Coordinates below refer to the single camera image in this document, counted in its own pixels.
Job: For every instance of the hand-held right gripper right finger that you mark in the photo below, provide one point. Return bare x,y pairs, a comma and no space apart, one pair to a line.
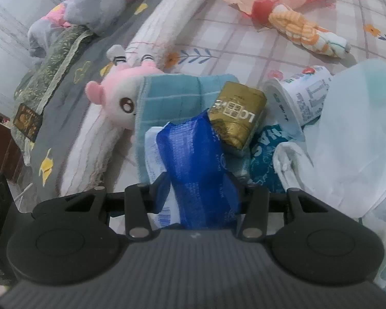
254,206

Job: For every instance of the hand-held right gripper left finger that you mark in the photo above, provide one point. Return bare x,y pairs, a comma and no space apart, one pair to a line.
160,183

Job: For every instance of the blue white tissue pack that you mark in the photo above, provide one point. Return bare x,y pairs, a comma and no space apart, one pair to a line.
193,161

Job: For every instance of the light blue checked towel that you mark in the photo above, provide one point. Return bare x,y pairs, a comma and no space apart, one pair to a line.
173,96

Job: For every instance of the pink white plush toy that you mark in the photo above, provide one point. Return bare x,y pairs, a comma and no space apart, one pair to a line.
119,99

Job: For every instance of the white silver round pack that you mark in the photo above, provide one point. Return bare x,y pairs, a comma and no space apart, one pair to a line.
305,96

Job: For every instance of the teal printed pack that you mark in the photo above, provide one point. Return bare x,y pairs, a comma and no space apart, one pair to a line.
263,157

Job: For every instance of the brown wooden cabinet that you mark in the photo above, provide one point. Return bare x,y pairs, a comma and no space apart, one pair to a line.
0,144

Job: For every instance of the gold tissue pack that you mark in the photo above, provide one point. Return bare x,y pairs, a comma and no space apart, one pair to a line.
234,116

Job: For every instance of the white plastic bag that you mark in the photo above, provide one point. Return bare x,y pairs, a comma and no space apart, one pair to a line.
347,141

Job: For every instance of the green patterned quilt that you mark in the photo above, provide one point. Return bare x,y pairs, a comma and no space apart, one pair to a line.
51,67

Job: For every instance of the white panelled wardrobe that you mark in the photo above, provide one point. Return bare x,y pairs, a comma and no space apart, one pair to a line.
6,38

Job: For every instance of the orange striped white cloth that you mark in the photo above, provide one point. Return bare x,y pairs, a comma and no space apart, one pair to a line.
302,29

